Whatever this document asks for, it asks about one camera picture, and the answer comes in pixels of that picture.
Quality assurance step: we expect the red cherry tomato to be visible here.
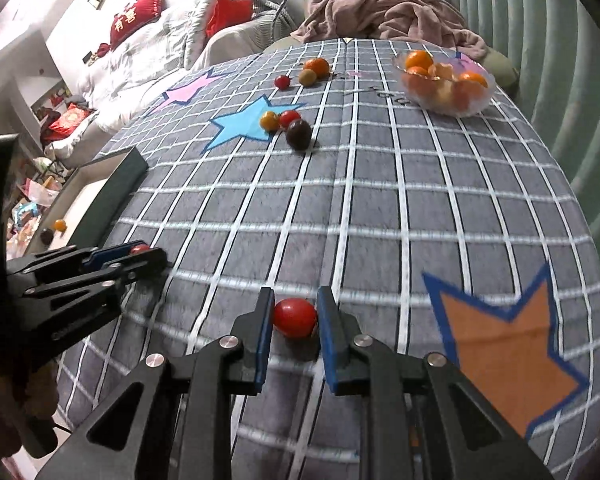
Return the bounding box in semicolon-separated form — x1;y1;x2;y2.
273;298;317;339

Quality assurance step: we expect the red embroidered cushion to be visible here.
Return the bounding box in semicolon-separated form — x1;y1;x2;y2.
109;0;164;50

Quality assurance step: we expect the white covered sofa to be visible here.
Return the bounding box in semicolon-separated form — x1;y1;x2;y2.
44;0;301;166

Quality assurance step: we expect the orange tangerine on table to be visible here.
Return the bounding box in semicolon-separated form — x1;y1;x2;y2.
303;58;330;79

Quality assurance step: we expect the yellow tomato on blue star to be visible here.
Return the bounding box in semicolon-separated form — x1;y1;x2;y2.
259;110;280;133

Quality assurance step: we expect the pale green curtain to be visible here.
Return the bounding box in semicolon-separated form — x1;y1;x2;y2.
419;0;600;281

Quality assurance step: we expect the orange tangerine right in bowl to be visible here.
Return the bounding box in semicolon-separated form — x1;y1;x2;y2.
457;70;489;98

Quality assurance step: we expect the grey grid star tablecloth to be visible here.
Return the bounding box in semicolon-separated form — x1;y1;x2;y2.
58;40;600;479

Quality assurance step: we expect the pink blanket on armchair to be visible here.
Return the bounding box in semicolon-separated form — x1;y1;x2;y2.
291;0;488;62

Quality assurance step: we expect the grey striped throw pillow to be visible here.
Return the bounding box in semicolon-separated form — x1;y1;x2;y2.
182;0;301;68

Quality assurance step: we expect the small yellow tomato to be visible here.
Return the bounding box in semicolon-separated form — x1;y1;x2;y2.
54;219;67;233

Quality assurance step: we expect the clear glass fruit bowl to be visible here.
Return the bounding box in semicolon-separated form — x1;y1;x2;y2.
392;51;496;118

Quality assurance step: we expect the small brown longan far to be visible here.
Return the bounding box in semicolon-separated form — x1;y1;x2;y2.
298;68;317;88

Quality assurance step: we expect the red tomato by blue star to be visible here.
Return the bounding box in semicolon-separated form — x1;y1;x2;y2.
278;110;301;130

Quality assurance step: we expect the red cushion on side sofa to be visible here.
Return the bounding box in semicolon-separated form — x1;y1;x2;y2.
40;103;92;145

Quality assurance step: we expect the peeled tangerine in bowl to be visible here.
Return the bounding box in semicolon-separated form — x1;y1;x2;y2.
427;63;456;84

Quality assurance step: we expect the dark purple tomato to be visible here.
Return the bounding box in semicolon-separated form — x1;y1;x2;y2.
40;228;54;246
285;118;312;151

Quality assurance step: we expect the far small red tomato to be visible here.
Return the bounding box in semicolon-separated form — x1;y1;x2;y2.
274;75;291;90

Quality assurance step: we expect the snack bags pile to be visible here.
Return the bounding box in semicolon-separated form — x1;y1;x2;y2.
6;153;72;259

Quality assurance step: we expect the shallow dark-rimmed tray box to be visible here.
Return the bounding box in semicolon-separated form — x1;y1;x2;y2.
24;146;148;255

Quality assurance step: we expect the person hand holding gripper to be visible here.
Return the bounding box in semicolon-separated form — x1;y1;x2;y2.
0;361;59;460

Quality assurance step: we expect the plain red cushion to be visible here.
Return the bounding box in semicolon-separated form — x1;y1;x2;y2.
206;0;253;39

